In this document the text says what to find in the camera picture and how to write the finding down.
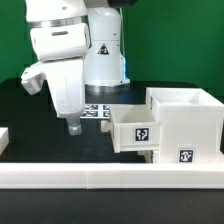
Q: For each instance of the white drawer tray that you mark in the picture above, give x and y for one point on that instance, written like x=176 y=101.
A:
x=132 y=128
x=148 y=156

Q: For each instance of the white marker tag sheet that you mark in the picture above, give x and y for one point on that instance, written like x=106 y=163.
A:
x=96 y=111

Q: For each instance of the white drawer cabinet box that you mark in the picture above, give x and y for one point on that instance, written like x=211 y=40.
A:
x=191 y=125

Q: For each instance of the white front drawer tray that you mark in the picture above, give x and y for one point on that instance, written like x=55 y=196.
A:
x=148 y=156

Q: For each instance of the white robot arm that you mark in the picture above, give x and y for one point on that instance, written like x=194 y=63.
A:
x=79 y=46

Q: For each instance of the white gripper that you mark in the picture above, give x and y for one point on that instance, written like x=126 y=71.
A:
x=66 y=83

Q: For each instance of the white fence wall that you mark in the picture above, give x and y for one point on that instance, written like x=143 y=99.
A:
x=102 y=176

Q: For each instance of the white block at left edge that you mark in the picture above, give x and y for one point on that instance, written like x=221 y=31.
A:
x=4 y=139

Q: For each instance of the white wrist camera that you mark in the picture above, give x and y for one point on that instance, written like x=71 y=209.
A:
x=33 y=78

